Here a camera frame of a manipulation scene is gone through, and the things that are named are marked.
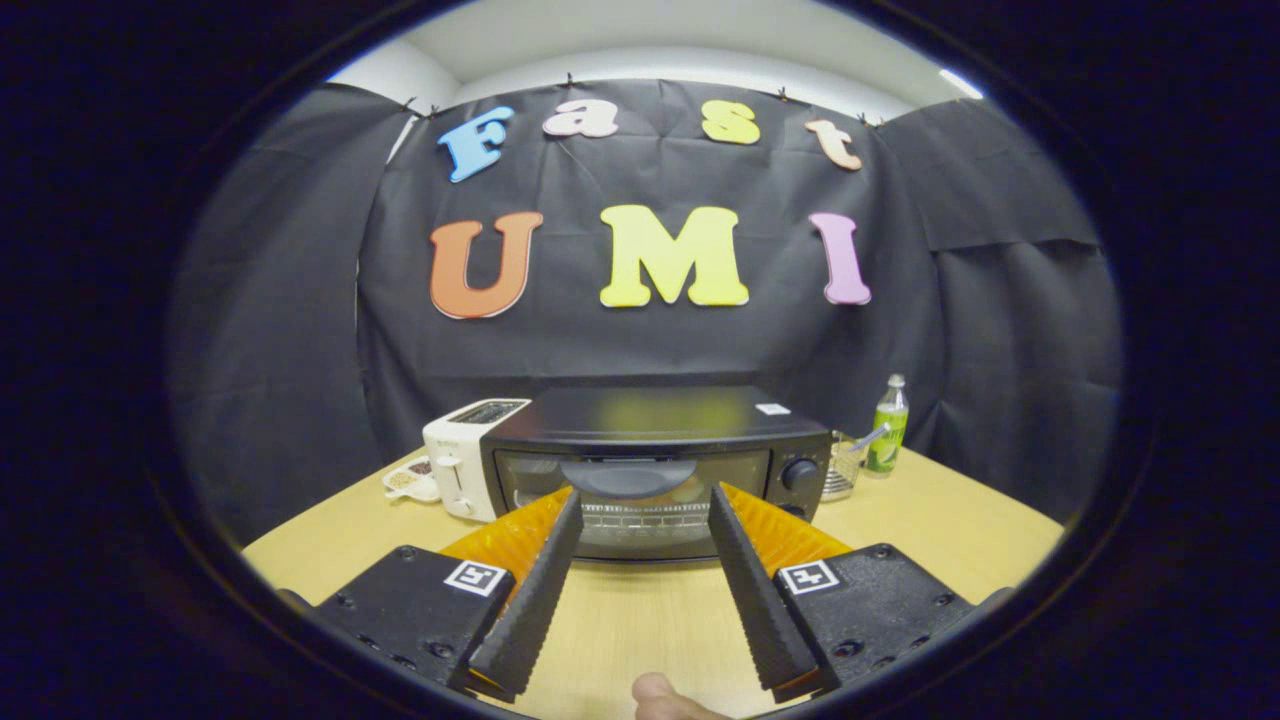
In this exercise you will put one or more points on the small white snack dish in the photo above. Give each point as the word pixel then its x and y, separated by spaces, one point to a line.
pixel 410 480

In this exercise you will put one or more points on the clear glass cup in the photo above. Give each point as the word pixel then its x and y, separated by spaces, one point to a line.
pixel 842 475

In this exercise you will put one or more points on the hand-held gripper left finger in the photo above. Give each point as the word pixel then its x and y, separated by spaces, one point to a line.
pixel 525 610

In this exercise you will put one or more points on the black toaster oven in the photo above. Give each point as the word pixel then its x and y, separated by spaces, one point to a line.
pixel 650 415

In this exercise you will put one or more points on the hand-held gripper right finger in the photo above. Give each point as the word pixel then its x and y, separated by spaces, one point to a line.
pixel 760 610

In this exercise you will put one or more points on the ceiling light panel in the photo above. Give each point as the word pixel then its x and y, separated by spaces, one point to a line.
pixel 960 83

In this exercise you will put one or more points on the white slot toaster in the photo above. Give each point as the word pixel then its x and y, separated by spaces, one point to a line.
pixel 455 450

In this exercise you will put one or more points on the green label plastic bottle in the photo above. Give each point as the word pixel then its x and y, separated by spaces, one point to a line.
pixel 888 440

